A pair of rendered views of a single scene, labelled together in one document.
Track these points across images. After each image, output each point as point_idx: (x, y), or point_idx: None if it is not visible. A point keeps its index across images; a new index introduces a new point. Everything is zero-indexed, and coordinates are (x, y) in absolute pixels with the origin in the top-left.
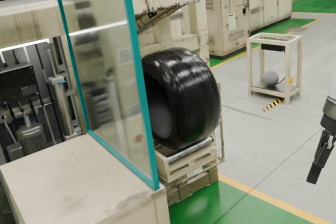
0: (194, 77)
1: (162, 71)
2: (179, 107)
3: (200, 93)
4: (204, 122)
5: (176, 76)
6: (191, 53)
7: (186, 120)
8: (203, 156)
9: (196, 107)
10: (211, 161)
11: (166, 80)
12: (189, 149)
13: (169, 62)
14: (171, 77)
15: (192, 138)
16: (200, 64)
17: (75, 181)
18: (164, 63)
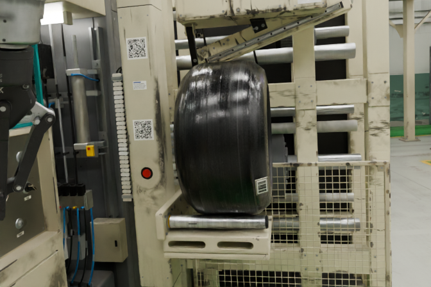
0: (215, 91)
1: (183, 79)
2: (175, 131)
3: (213, 116)
4: (215, 170)
5: (188, 84)
6: (244, 63)
7: (180, 154)
8: (245, 246)
9: (198, 138)
10: (254, 259)
11: (178, 90)
12: (214, 219)
13: (197, 68)
14: (183, 86)
15: (197, 193)
16: (240, 76)
17: None
18: (191, 69)
